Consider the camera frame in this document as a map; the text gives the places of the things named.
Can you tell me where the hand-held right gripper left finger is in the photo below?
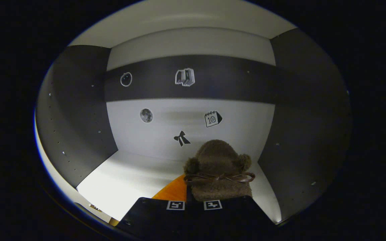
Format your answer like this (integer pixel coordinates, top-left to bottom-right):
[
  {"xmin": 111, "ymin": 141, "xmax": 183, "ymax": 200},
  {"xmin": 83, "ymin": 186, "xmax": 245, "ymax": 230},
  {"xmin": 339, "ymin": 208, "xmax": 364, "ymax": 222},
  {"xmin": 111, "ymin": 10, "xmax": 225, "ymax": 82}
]
[{"xmin": 116, "ymin": 174, "xmax": 187, "ymax": 241}]

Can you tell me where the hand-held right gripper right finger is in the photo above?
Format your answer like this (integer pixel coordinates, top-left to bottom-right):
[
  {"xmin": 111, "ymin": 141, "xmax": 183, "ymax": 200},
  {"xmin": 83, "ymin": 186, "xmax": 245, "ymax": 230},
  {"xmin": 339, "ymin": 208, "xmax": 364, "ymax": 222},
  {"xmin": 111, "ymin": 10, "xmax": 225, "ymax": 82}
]
[{"xmin": 187, "ymin": 196, "xmax": 279, "ymax": 241}]

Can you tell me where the brown fuzzy shoe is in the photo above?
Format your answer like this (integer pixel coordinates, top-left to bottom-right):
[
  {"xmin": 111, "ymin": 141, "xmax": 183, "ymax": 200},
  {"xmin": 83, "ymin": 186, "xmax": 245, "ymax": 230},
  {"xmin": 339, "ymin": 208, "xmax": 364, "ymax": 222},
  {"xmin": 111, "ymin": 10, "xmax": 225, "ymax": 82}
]
[{"xmin": 184, "ymin": 140, "xmax": 256, "ymax": 202}]

